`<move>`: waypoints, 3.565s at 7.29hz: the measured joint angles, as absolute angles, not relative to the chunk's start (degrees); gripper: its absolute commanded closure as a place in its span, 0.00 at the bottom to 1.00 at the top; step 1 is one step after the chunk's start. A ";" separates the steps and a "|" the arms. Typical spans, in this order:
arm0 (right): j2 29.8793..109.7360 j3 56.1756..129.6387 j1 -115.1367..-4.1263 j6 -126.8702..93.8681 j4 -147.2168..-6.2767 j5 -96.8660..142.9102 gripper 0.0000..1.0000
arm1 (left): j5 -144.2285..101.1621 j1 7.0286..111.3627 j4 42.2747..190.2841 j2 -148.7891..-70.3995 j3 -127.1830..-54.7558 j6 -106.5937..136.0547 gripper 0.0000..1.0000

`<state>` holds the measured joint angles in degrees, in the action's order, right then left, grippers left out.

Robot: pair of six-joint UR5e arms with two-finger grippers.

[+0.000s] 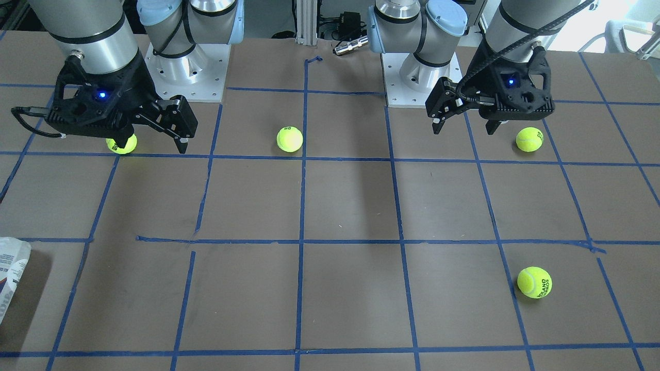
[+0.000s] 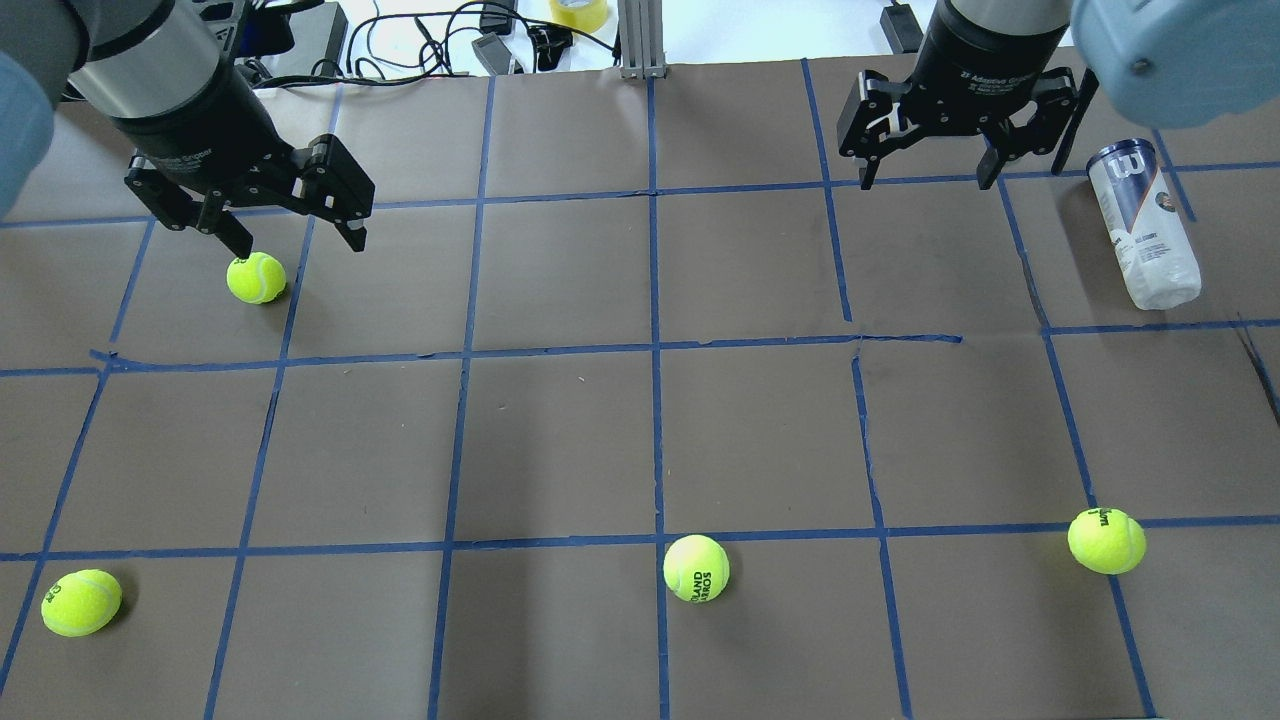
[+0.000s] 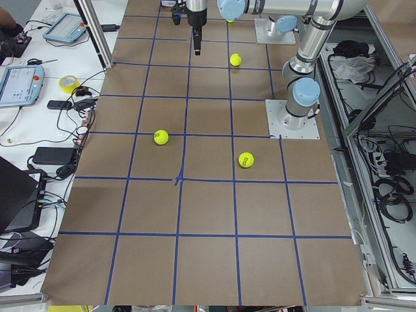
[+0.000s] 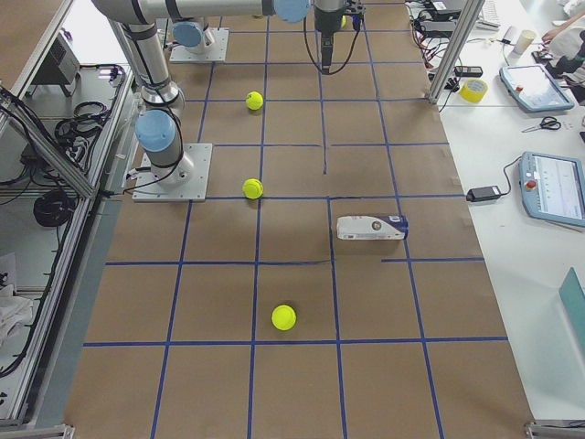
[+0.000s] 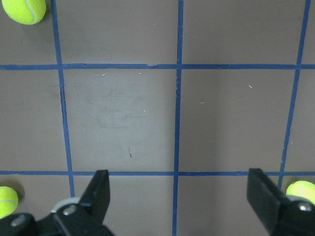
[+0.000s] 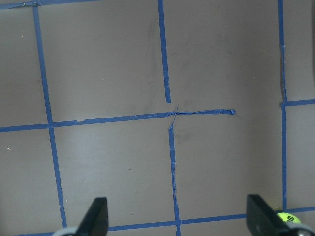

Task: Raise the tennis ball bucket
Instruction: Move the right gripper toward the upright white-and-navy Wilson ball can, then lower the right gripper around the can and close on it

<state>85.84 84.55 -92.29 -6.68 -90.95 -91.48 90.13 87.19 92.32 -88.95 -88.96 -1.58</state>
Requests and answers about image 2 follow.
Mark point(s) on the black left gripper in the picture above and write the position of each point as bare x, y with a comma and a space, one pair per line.
203, 133

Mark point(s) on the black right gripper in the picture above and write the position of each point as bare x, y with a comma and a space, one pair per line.
980, 70

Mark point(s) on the clear tennis ball can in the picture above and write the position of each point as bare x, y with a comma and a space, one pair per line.
1159, 268

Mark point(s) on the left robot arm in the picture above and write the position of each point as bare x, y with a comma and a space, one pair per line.
127, 59

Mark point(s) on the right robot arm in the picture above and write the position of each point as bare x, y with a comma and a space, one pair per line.
1164, 64

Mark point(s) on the tennis ball near left gripper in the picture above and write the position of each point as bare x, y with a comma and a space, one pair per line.
258, 279

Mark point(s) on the tennis ball front corner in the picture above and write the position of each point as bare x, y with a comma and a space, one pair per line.
81, 603

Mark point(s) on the tennis ball Wilson front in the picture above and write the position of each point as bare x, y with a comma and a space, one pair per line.
1107, 540

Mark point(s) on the tennis ball with black text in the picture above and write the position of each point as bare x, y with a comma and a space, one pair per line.
696, 568

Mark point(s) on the black power adapter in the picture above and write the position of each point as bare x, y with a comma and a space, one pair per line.
901, 28

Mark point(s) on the black laptop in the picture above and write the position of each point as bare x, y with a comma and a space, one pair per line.
269, 39

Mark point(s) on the yellow tape roll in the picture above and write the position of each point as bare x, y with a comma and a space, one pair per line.
586, 16

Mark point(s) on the aluminium frame post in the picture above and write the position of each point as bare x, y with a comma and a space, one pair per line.
640, 41

